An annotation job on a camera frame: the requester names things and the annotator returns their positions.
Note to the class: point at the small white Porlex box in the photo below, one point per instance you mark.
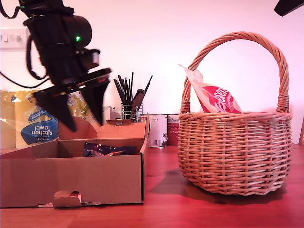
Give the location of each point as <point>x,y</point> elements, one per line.
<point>108,114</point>

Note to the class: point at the blue candy bag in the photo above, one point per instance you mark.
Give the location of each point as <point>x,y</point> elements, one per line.
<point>99,149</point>

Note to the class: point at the wooden board with white dots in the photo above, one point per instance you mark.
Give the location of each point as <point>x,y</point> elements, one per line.
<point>302,135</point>

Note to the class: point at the thin black stick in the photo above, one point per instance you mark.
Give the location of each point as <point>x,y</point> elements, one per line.
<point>122,89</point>
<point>132,85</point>
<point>119,91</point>
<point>148,83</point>

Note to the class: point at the yellow kitchen towel pack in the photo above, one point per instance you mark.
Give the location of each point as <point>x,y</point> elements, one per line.
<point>35,133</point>

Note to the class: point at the white wall light switch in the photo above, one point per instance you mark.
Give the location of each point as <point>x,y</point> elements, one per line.
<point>12,44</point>

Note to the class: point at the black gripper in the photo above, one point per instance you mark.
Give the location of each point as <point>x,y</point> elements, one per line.
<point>66,73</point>

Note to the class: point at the red tin can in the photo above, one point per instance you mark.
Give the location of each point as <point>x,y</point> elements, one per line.
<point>173,133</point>

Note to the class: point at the brown cardboard box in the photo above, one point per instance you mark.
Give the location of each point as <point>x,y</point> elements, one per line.
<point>71,180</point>

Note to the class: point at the red and pink candy bag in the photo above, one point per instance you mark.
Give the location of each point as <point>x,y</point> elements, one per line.
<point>222,102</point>

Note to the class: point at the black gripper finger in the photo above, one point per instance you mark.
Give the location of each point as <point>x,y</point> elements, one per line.
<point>289,6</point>

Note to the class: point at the white tin can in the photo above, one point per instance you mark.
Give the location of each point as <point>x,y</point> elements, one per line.
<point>158,135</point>

